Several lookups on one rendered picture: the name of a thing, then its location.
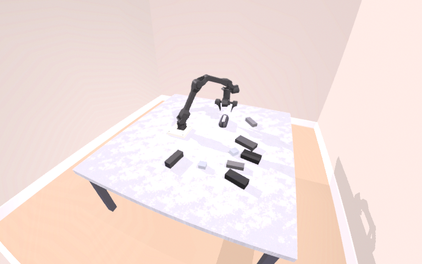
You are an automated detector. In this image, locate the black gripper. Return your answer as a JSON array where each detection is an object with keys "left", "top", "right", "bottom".
[{"left": 215, "top": 95, "right": 238, "bottom": 112}]

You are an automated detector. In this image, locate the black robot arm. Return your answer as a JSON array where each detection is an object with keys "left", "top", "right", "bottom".
[{"left": 176, "top": 74, "right": 240, "bottom": 130}]

